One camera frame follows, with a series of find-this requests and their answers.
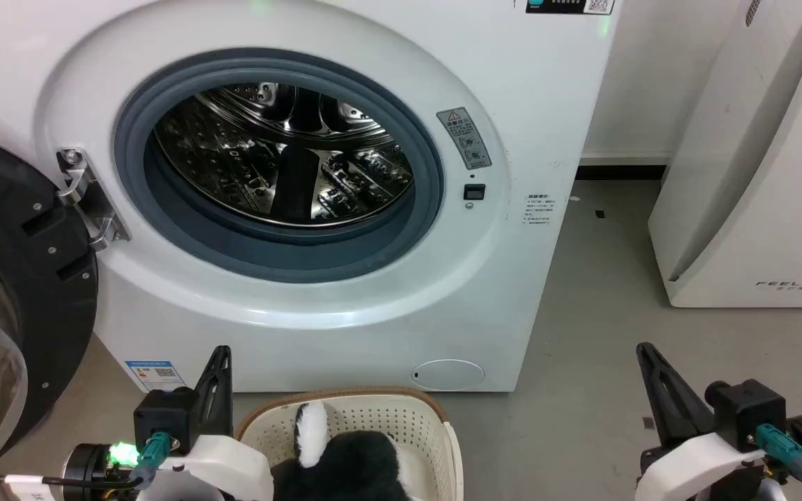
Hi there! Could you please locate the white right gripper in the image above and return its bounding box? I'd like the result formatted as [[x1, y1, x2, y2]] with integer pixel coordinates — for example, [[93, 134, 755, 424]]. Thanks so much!
[[636, 342, 769, 501]]

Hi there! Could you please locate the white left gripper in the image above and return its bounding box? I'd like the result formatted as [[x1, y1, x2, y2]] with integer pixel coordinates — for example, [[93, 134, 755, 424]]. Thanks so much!
[[138, 345, 275, 501]]

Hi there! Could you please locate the black and white plush toy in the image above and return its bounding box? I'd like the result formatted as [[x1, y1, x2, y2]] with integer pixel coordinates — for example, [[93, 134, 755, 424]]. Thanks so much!
[[270, 401, 424, 501]]

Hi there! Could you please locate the black round washer door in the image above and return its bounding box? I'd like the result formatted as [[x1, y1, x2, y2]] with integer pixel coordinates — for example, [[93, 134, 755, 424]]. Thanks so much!
[[0, 129, 100, 482]]

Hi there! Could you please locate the stainless steel washing machine drum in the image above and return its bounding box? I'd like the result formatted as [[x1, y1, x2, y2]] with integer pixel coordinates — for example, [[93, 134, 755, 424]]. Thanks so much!
[[153, 82, 416, 228]]

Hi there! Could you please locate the blue energy label sticker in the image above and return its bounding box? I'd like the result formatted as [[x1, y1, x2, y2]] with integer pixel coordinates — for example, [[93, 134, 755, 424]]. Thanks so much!
[[125, 360, 187, 393]]

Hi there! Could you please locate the grey rubber door gasket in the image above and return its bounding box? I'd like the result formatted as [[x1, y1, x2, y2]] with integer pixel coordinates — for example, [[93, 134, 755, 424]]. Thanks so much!
[[113, 56, 444, 285]]

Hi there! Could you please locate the white perforated laundry basket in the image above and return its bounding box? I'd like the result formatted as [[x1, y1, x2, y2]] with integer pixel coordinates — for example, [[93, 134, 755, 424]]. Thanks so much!
[[236, 387, 464, 501]]

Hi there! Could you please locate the oval drain filter cover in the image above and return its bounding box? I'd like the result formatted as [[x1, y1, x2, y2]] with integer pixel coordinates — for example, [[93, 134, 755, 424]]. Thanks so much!
[[411, 358, 486, 392]]

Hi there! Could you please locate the small text sticker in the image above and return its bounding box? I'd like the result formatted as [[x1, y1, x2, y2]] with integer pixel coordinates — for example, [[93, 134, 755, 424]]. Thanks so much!
[[524, 194, 556, 234]]

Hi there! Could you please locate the black baseboard strip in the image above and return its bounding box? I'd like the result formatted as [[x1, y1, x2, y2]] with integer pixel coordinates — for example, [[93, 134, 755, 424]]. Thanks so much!
[[574, 164, 668, 182]]

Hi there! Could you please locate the white air purifier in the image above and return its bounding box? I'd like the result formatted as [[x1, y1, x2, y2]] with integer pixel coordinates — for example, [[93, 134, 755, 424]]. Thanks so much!
[[647, 0, 802, 309]]

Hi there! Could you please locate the metal door hinge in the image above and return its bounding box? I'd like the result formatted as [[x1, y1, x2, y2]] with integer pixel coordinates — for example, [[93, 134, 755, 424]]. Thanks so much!
[[56, 148, 131, 252]]

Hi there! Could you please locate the grey warning sticker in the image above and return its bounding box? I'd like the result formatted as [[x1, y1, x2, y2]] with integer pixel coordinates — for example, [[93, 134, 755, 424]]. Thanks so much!
[[437, 106, 493, 171]]

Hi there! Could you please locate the white front-load washing machine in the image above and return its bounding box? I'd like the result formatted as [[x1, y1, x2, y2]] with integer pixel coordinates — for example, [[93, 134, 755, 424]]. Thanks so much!
[[0, 0, 618, 395]]

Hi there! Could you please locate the dark control panel label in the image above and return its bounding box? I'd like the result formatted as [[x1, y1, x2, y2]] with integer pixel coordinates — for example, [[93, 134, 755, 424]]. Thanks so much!
[[525, 0, 615, 16]]

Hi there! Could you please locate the teal plug right gripper cable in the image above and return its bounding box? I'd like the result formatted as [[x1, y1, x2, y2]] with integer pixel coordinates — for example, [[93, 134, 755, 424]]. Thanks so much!
[[755, 423, 802, 501]]

